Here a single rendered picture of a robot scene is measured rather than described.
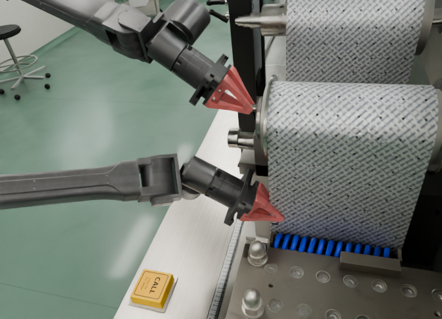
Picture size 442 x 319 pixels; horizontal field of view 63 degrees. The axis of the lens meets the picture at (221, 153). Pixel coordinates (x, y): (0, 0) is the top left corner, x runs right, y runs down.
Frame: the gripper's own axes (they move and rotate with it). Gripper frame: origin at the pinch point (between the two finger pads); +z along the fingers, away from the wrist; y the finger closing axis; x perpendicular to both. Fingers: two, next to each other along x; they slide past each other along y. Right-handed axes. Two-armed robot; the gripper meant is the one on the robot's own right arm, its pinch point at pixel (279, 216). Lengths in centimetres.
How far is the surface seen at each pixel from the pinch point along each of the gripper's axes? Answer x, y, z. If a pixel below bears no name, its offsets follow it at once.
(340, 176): 14.8, 0.3, 2.7
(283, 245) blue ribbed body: -2.7, 3.6, 3.0
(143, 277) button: -26.9, 8.5, -16.8
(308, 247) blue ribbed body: -0.4, 3.3, 6.8
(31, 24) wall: -241, -335, -270
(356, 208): 10.6, 0.3, 8.9
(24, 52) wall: -263, -306, -258
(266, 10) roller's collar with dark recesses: 21.5, -29.4, -19.9
